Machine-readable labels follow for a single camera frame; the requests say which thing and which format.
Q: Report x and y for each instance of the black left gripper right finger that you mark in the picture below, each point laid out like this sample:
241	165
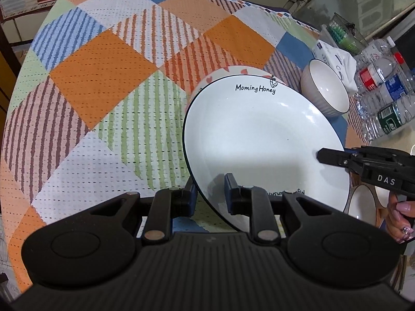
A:
254	203

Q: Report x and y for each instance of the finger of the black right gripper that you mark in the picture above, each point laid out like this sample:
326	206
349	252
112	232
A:
340	158

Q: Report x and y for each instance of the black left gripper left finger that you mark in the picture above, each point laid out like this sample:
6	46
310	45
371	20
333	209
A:
166	205

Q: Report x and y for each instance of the white bowl with dark rim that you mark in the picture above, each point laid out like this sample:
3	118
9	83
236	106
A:
362	205

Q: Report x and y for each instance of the grey ribbed white bowl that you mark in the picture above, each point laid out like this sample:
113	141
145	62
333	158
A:
324	89

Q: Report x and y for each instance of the white Morning Honey plate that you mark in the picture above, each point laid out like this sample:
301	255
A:
266	135

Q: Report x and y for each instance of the right hand with painted nails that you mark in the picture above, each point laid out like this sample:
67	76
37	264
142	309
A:
397	219

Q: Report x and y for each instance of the green label water bottle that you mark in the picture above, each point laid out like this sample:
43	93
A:
389	119

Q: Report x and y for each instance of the blue label water bottle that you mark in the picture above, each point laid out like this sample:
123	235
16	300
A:
370	102

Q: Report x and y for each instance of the white tissue pack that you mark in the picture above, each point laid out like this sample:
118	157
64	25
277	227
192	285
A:
340	61

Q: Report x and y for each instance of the red label water bottle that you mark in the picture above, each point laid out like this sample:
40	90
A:
371	74

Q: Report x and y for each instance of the colourful patchwork tablecloth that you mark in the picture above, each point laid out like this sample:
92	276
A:
98	106

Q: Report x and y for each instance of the clear plastic container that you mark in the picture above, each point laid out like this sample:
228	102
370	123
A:
346	35

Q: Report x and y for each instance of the pink heart pattern plate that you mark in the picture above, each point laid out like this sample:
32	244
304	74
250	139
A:
229	71

